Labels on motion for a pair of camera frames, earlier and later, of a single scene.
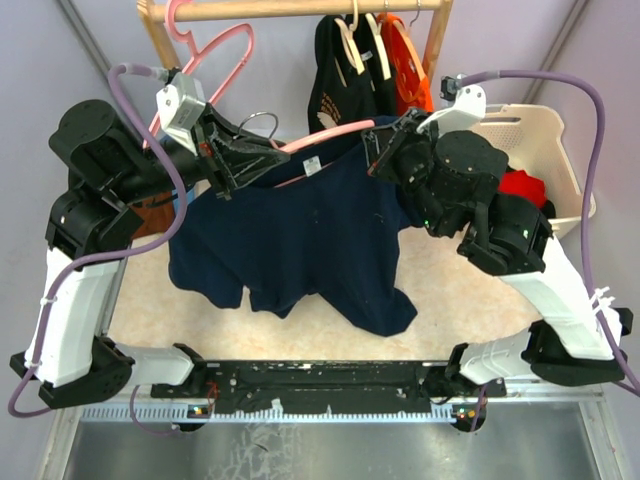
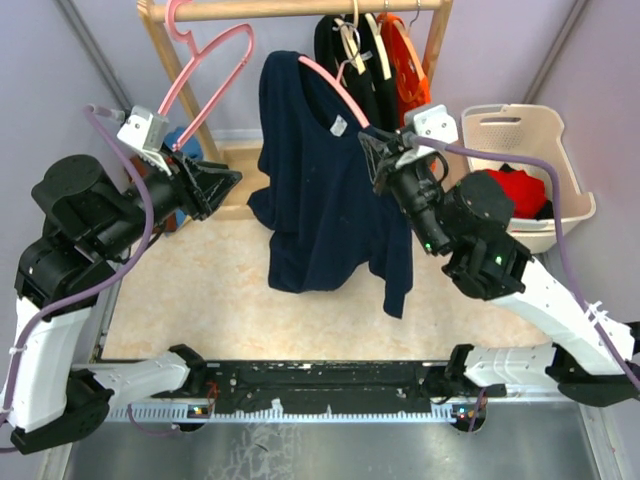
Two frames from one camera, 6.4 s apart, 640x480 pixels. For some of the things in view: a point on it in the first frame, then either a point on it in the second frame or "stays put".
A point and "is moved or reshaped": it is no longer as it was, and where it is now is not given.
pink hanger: x=356 y=125 -> x=335 y=84
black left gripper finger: x=246 y=156 -> x=215 y=186
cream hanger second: x=376 y=30 stays put
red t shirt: x=518 y=183 stays put
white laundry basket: x=531 y=136 stays put
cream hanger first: x=351 y=43 stays put
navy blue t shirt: x=326 y=224 is moved or reshaped
